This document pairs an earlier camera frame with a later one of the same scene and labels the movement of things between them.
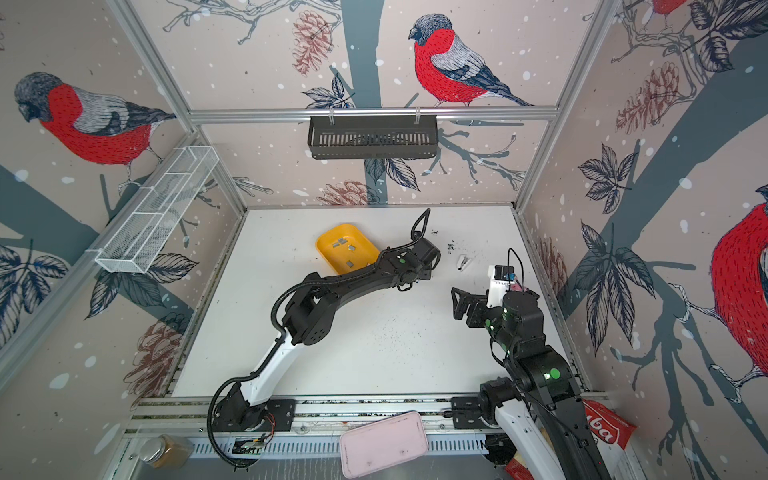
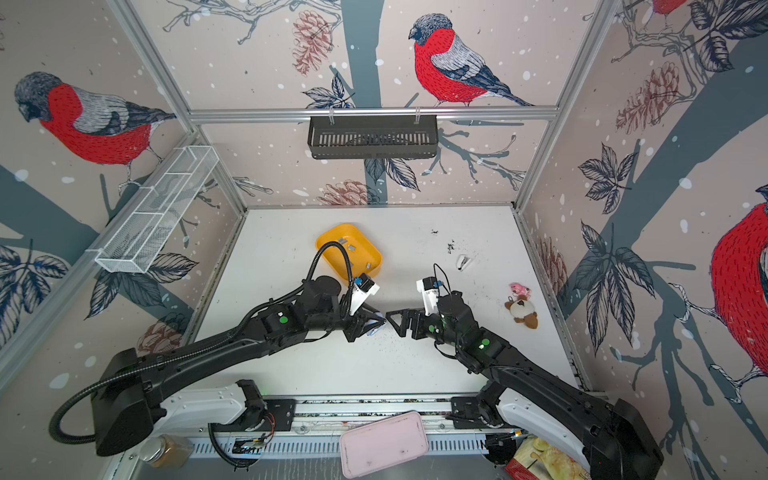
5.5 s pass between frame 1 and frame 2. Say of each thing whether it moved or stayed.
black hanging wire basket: stayed
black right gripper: moved
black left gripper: moved
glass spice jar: stayed
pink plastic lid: stayed
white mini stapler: stayed
